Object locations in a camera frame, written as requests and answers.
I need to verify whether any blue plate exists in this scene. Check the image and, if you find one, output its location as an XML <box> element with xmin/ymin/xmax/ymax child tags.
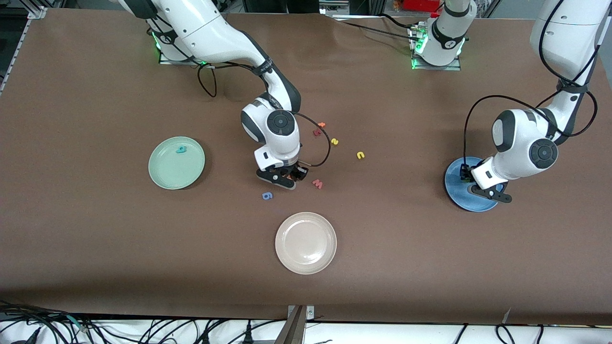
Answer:
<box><xmin>444</xmin><ymin>156</ymin><xmax>503</xmax><ymax>213</ymax></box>

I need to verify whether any beige plate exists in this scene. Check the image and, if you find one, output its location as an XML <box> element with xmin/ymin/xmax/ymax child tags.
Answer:
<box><xmin>274</xmin><ymin>212</ymin><xmax>338</xmax><ymax>275</ymax></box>

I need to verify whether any light green plate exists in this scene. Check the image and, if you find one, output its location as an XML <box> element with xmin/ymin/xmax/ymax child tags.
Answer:
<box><xmin>148</xmin><ymin>136</ymin><xmax>206</xmax><ymax>191</ymax></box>

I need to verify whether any black equipment box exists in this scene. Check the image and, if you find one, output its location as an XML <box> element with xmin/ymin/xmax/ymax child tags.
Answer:
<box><xmin>241</xmin><ymin>0</ymin><xmax>326</xmax><ymax>14</ymax></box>

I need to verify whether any red box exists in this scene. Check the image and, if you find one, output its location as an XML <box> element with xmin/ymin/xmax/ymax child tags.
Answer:
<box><xmin>401</xmin><ymin>0</ymin><xmax>443</xmax><ymax>12</ymax></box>

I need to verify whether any brown table cover sheet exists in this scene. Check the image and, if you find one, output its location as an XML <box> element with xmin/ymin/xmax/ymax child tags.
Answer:
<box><xmin>0</xmin><ymin>9</ymin><xmax>612</xmax><ymax>326</ymax></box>

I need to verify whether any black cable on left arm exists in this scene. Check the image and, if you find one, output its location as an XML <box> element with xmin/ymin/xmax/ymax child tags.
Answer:
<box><xmin>462</xmin><ymin>0</ymin><xmax>612</xmax><ymax>165</ymax></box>

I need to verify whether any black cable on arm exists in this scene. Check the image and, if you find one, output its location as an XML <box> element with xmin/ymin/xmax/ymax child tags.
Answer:
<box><xmin>197</xmin><ymin>61</ymin><xmax>331</xmax><ymax>168</ymax></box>
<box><xmin>462</xmin><ymin>0</ymin><xmax>612</xmax><ymax>165</ymax></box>

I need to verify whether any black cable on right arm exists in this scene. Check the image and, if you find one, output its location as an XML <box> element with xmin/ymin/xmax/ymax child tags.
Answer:
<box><xmin>197</xmin><ymin>61</ymin><xmax>331</xmax><ymax>168</ymax></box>

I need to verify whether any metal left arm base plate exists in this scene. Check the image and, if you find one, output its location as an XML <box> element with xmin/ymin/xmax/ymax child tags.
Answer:
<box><xmin>409</xmin><ymin>23</ymin><xmax>462</xmax><ymax>71</ymax></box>

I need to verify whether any grey aluminium profile post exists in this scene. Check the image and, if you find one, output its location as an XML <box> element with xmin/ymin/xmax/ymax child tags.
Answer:
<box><xmin>275</xmin><ymin>306</ymin><xmax>306</xmax><ymax>344</ymax></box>

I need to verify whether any black table cable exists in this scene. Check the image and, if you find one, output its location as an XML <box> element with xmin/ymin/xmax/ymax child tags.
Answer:
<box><xmin>340</xmin><ymin>21</ymin><xmax>415</xmax><ymax>40</ymax></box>
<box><xmin>380</xmin><ymin>13</ymin><xmax>424</xmax><ymax>29</ymax></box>

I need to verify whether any silver metal frame piece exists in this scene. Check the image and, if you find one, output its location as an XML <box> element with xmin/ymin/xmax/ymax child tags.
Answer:
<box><xmin>325</xmin><ymin>0</ymin><xmax>369</xmax><ymax>20</ymax></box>

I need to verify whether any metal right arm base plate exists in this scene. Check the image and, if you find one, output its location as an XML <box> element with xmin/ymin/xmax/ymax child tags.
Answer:
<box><xmin>159</xmin><ymin>48</ymin><xmax>201</xmax><ymax>65</ymax></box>

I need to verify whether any teal floor cable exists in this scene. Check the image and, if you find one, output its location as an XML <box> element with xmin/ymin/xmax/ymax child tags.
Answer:
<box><xmin>66</xmin><ymin>314</ymin><xmax>92</xmax><ymax>331</ymax></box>

